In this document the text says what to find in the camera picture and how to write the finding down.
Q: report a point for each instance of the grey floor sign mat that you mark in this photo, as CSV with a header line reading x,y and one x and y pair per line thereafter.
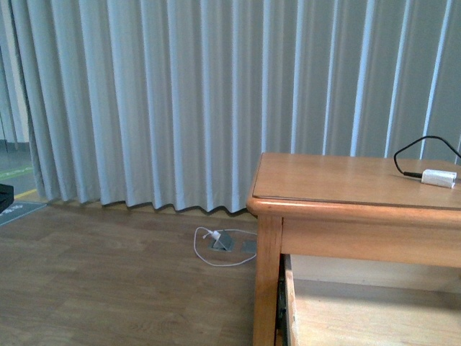
x,y
19,209

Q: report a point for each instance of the white floor plug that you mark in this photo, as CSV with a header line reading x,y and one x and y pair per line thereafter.
x,y
216,235

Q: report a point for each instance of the wooden nightstand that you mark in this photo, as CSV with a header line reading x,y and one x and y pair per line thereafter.
x,y
344,207

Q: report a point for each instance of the open grey floor socket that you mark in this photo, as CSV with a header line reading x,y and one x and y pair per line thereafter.
x,y
225,243

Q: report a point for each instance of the wooden drawer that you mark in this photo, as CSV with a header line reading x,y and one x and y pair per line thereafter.
x,y
329,301

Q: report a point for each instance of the white charger adapter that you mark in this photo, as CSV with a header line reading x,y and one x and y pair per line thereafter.
x,y
439,178

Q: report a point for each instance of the closed grey floor socket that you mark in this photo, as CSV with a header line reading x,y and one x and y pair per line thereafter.
x,y
249,247

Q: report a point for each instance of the black object at left edge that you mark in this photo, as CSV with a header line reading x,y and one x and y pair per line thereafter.
x,y
6,196

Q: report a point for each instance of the light grey curtain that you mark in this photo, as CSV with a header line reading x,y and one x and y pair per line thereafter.
x,y
172,102

